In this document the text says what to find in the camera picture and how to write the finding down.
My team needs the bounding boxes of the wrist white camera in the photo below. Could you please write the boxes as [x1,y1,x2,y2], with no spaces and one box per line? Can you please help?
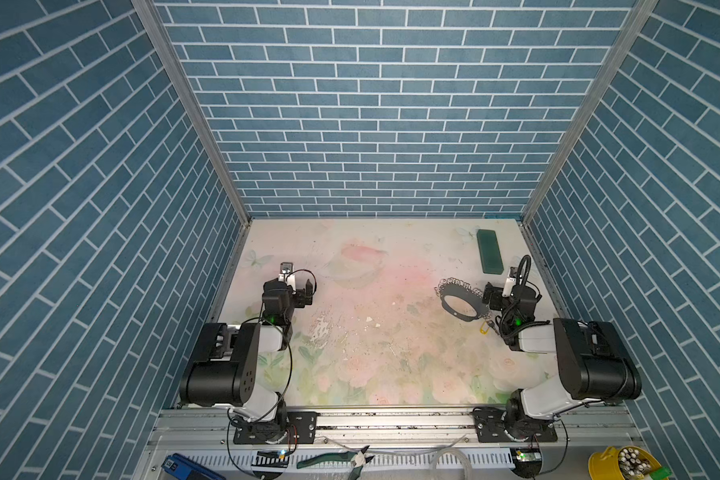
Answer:
[278,262,294,282]
[502,275,517,298]

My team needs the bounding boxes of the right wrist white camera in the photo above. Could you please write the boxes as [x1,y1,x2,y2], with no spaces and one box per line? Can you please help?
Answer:
[502,275,517,298]

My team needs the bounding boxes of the blue device box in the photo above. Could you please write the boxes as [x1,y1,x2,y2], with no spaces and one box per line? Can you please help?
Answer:
[161,453,225,480]

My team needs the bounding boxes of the aluminium mounting rail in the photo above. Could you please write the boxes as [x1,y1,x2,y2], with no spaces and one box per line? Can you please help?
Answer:
[133,405,645,479]

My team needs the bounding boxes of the metal key organizer ring plate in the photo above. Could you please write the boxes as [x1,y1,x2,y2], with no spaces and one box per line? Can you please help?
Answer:
[435,277,491,323]

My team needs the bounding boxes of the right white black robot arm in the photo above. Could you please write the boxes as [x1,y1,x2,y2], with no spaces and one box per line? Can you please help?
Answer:
[474,284,642,441]

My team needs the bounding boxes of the yellow cup with screws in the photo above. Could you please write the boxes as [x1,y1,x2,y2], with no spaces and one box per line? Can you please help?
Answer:
[588,446,672,480]

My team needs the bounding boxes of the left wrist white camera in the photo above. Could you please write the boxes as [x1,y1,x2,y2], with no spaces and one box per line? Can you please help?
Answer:
[278,262,294,282]

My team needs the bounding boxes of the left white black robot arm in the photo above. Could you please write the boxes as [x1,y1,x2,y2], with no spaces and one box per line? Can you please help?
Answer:
[179,272,318,442]

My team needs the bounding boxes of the green handled pliers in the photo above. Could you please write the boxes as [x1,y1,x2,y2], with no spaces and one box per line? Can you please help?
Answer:
[296,445,374,480]

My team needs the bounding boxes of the clear plastic tube loop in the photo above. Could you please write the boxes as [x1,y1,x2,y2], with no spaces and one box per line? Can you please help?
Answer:
[428,447,474,480]

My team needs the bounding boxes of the green rectangular block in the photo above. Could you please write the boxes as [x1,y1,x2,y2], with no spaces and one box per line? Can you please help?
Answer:
[476,229,504,275]

